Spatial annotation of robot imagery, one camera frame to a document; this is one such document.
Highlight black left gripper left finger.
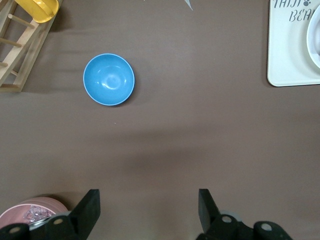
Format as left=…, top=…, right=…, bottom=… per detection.
left=46, top=189, right=101, bottom=240

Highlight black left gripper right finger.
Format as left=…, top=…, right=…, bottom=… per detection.
left=197, top=188, right=253, bottom=240

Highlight white round plate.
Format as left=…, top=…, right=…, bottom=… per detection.
left=306, top=3, right=320, bottom=70

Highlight clear plastic ice cubes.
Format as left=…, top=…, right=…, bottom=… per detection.
left=24, top=206, right=55, bottom=223

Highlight metal scoop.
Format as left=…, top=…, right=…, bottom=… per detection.
left=28, top=216, right=55, bottom=230

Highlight pink bowl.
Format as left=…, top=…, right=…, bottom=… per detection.
left=0, top=196, right=70, bottom=230

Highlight blue bowl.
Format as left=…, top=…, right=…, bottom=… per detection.
left=82, top=53, right=136, bottom=107

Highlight wooden peg rack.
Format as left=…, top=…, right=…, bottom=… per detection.
left=0, top=0, right=60, bottom=93

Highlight cream bear print tray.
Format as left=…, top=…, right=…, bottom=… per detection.
left=266, top=0, right=320, bottom=88

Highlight yellow mug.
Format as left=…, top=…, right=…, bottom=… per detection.
left=14, top=0, right=60, bottom=24

